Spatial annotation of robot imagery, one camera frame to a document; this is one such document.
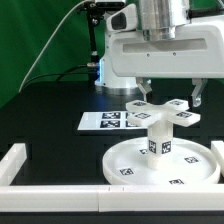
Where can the white round table top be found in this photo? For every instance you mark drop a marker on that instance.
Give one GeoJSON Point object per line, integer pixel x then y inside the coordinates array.
{"type": "Point", "coordinates": [181, 162]}

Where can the white sheet with markers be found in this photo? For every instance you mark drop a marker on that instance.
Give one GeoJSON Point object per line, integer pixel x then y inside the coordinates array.
{"type": "Point", "coordinates": [110, 120]}

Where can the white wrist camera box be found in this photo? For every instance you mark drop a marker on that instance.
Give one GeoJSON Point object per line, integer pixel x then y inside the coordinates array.
{"type": "Point", "coordinates": [123, 20]}

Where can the white front fence bar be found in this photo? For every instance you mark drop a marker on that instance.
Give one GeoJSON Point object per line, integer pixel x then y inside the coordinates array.
{"type": "Point", "coordinates": [114, 198]}

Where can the white cross-shaped table base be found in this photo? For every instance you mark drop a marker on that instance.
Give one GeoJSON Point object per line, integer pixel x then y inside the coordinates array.
{"type": "Point", "coordinates": [175, 111]}

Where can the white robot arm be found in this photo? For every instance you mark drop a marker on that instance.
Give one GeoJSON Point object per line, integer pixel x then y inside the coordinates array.
{"type": "Point", "coordinates": [158, 39]}

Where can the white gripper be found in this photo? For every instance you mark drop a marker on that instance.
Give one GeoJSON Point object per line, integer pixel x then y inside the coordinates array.
{"type": "Point", "coordinates": [197, 52]}

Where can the white left fence bar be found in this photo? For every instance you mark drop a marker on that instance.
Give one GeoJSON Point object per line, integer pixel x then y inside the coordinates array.
{"type": "Point", "coordinates": [11, 163]}

